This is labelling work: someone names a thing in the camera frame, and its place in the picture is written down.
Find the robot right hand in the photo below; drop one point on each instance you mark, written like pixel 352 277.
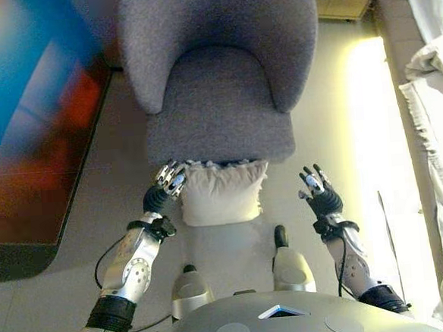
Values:
pixel 324 202

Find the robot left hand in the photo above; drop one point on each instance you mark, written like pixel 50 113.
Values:
pixel 159 198

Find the white fringed cushion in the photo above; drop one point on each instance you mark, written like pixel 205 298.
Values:
pixel 223 196

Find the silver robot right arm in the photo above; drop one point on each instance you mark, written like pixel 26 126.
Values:
pixel 352 267

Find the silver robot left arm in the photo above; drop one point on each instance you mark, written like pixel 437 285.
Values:
pixel 134 271

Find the silver robot right leg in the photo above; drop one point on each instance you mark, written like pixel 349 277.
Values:
pixel 291 267

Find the silver robot leg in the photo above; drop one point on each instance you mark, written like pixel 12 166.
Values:
pixel 291 267
pixel 190 289

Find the thin dark rod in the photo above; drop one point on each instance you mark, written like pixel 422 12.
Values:
pixel 390 238

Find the silver robot left leg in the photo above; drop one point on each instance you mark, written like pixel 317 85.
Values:
pixel 190 289

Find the grey fabric armchair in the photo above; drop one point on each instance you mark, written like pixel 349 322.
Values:
pixel 220 97

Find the silver robot torso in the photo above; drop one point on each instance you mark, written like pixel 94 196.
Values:
pixel 255 323

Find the glossy brown cabinet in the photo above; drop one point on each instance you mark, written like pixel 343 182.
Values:
pixel 25 130

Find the beige upholstered bed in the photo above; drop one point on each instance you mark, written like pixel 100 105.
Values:
pixel 399 47

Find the white duvet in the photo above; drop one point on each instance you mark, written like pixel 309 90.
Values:
pixel 434 60

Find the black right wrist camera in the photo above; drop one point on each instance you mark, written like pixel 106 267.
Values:
pixel 322 228

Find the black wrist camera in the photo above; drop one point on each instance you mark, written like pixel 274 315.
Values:
pixel 322 228
pixel 164 227

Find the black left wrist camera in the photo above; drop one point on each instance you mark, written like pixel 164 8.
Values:
pixel 164 227

